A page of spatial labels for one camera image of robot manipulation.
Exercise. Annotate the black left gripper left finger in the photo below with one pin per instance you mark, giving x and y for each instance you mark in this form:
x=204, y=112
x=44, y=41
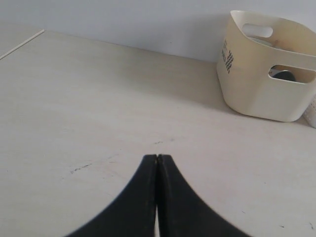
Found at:
x=133, y=212

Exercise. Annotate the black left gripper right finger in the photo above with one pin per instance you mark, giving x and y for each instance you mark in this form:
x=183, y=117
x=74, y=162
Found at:
x=181, y=212

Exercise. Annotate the stainless steel cup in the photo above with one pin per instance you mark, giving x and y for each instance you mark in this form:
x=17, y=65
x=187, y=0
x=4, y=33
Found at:
x=282, y=74

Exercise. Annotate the pale green bowl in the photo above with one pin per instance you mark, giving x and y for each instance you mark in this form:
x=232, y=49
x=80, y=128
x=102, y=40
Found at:
x=264, y=42

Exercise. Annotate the white perforated plastic basket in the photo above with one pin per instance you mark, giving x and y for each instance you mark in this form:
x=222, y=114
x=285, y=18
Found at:
x=310, y=113

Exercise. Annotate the cream plastic bin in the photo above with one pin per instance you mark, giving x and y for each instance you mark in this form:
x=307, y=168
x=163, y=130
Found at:
x=244, y=66

